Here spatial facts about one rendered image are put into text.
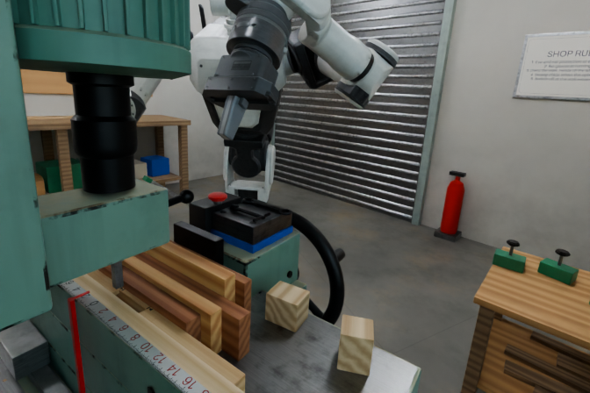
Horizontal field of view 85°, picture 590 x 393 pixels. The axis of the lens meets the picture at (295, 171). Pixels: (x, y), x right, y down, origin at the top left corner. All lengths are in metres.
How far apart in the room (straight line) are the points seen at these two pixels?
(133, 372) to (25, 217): 0.17
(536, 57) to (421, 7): 1.02
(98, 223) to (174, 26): 0.20
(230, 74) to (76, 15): 0.24
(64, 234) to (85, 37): 0.18
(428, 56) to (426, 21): 0.31
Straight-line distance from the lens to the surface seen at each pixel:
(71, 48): 0.31
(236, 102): 0.49
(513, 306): 1.40
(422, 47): 3.34
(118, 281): 0.46
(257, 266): 0.48
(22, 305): 0.34
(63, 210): 0.37
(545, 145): 3.11
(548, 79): 3.09
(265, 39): 0.51
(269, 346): 0.43
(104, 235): 0.39
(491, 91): 3.16
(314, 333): 0.45
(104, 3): 0.32
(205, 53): 0.94
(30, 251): 0.33
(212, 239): 0.45
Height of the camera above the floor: 1.19
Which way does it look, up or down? 14 degrees down
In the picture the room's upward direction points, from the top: 3 degrees clockwise
